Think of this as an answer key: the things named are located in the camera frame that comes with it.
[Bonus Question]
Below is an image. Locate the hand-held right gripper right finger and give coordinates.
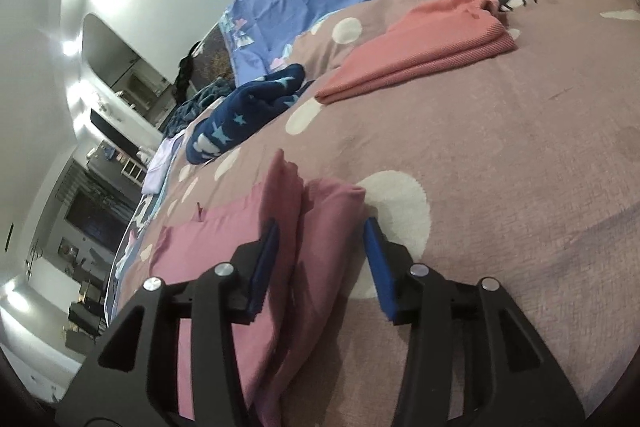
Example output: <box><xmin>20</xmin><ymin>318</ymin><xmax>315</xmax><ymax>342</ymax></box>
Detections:
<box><xmin>363</xmin><ymin>217</ymin><xmax>587</xmax><ymax>427</ymax></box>

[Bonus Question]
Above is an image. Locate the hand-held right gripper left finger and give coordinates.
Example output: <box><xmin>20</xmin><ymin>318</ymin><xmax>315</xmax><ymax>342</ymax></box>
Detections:
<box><xmin>54</xmin><ymin>218</ymin><xmax>282</xmax><ymax>427</ymax></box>

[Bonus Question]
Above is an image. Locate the pink long-sleeve shirt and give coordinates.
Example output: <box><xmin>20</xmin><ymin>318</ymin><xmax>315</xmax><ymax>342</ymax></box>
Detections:
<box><xmin>149</xmin><ymin>149</ymin><xmax>368</xmax><ymax>427</ymax></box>

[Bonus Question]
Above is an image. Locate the lavender folded cloth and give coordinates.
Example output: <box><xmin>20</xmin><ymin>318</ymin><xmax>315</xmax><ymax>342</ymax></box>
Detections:
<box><xmin>141</xmin><ymin>136</ymin><xmax>187</xmax><ymax>196</ymax></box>

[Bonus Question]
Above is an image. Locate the navy star-print garment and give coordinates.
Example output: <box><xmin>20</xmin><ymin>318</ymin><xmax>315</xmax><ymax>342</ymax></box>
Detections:
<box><xmin>186</xmin><ymin>63</ymin><xmax>315</xmax><ymax>166</ymax></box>

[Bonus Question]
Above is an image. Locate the polka dot bed cover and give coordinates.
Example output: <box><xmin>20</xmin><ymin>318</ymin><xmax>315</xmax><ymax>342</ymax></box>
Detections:
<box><xmin>102</xmin><ymin>0</ymin><xmax>640</xmax><ymax>427</ymax></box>

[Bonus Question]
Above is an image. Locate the dark blue fluffy blanket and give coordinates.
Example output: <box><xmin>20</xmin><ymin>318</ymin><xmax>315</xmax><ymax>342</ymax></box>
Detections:
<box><xmin>162</xmin><ymin>77</ymin><xmax>237</xmax><ymax>138</ymax></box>

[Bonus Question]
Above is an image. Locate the black garment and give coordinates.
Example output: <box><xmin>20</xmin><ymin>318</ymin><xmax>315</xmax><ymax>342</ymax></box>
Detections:
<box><xmin>172</xmin><ymin>41</ymin><xmax>202</xmax><ymax>104</ymax></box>

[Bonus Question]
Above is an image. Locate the coral knit garment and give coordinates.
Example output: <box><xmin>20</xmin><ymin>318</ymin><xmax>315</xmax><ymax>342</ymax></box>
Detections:
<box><xmin>315</xmin><ymin>0</ymin><xmax>517</xmax><ymax>106</ymax></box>

